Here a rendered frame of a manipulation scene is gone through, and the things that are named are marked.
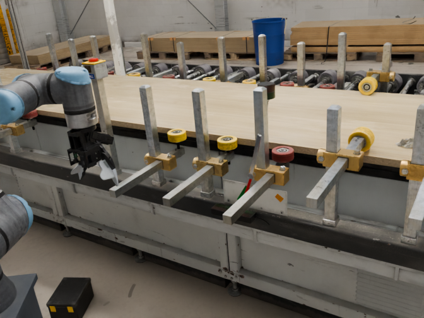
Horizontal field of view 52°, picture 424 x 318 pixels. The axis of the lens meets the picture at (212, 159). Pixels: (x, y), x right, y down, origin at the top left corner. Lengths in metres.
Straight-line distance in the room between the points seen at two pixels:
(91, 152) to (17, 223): 0.43
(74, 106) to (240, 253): 1.21
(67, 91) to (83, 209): 1.60
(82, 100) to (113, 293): 1.41
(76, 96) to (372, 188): 1.07
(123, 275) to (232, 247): 0.74
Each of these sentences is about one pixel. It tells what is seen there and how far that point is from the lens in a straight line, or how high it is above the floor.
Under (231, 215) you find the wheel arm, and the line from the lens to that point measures 1.30.
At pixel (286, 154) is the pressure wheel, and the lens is 1.57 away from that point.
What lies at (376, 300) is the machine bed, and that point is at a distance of 2.00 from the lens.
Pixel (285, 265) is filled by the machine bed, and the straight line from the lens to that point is 2.07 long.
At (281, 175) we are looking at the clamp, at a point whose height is 0.86.
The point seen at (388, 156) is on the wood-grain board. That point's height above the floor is 0.90.
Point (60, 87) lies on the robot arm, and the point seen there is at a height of 1.27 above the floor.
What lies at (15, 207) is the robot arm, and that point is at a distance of 1.64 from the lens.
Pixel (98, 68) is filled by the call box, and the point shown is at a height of 1.20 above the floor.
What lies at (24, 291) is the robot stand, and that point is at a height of 0.60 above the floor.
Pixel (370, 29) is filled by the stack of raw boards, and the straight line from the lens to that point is 7.30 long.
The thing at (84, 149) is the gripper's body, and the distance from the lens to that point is 1.33.
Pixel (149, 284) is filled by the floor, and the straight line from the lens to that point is 2.47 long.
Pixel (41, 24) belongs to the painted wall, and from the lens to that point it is 11.53.
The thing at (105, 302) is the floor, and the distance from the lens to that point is 2.43.
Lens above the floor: 1.53
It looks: 24 degrees down
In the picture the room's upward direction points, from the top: 5 degrees counter-clockwise
